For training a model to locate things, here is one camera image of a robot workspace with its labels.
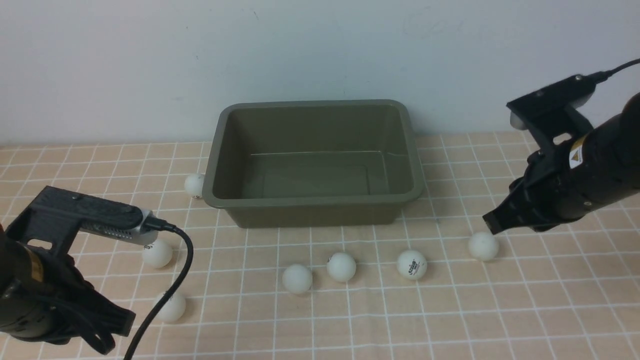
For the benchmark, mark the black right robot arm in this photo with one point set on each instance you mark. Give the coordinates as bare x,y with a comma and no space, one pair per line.
625,126

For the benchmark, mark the plain white ball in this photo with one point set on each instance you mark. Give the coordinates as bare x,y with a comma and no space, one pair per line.
297,279

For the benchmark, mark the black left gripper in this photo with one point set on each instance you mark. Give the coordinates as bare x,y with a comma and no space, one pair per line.
45,299

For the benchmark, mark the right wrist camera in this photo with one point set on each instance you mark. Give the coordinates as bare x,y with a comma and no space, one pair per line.
552,111

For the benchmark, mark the peach checkered tablecloth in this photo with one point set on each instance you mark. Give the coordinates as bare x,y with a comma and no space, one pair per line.
571,293

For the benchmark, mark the white ball with logo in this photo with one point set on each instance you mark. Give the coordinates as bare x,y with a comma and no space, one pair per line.
411,264

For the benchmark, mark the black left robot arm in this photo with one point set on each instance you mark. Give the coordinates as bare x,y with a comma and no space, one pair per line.
45,298

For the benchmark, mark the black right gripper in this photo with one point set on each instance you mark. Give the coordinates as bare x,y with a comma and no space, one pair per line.
582,175

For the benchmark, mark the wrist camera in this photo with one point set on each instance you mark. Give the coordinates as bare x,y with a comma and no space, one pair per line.
57,215
552,111

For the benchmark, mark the olive green plastic bin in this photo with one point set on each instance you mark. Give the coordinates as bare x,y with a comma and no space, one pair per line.
330,163

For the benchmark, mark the white ball beside bin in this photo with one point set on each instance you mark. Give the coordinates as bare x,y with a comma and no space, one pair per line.
193,185

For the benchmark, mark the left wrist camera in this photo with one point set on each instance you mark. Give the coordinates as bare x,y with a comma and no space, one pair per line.
57,215

